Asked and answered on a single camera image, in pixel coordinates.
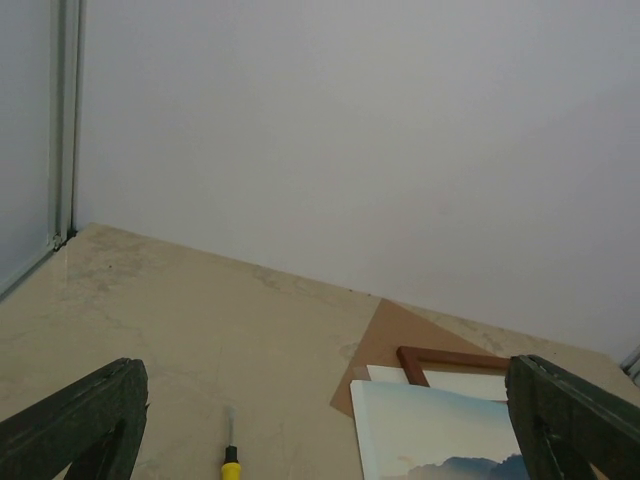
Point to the brown wooden picture frame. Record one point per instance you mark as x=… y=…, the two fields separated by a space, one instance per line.
x=412 y=358

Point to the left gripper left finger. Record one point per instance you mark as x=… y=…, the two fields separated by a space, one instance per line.
x=90 y=429

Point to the aluminium corner post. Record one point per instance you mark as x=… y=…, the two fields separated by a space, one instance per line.
x=41 y=70
x=631 y=366

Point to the white mat board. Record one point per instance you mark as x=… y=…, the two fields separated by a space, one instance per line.
x=480 y=385

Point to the right aluminium corner post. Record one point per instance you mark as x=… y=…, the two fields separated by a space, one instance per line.
x=631 y=366

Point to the yellow handled screwdriver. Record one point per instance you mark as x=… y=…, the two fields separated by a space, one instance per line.
x=231 y=467

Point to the seascape photo with white mat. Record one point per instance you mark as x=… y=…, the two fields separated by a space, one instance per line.
x=414 y=432

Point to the brown fibreboard backing panel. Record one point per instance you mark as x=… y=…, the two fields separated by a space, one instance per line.
x=390 y=327

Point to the left aluminium corner post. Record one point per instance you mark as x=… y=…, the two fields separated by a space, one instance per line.
x=41 y=70

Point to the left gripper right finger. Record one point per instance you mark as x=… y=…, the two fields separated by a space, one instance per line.
x=567 y=427

